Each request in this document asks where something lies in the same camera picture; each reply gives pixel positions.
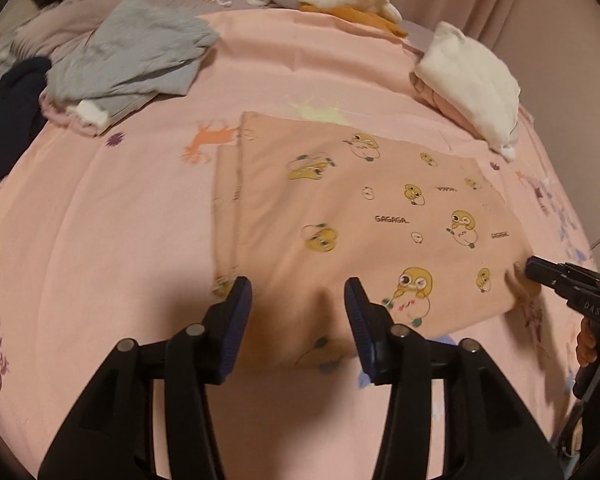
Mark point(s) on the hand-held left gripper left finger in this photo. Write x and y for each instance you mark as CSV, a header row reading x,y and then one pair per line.
x,y
235,325

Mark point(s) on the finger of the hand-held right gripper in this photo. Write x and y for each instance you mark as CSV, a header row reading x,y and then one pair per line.
x,y
550,272

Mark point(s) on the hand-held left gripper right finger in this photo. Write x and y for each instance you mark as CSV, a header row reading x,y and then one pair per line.
x,y
362,330

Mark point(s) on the orange duck print shirt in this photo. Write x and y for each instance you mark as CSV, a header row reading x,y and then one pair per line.
x,y
380,220

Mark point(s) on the grey folded clothes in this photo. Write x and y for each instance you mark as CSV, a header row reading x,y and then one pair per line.
x,y
130,45

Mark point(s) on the person's right hand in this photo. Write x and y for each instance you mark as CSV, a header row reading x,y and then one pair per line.
x,y
587,345

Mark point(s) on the pink animal print bedsheet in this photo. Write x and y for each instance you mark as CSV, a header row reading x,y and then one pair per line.
x,y
105,220

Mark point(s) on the pink folded garment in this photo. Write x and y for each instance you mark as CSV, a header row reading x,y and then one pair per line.
x,y
440,102

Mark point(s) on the white folded fleece garment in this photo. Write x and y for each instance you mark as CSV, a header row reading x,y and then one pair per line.
x,y
470,80

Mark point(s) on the pink garment with white cuff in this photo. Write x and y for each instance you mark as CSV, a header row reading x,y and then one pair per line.
x,y
62,117

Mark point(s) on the dark navy cloth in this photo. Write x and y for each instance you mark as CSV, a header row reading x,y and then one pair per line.
x,y
10,110

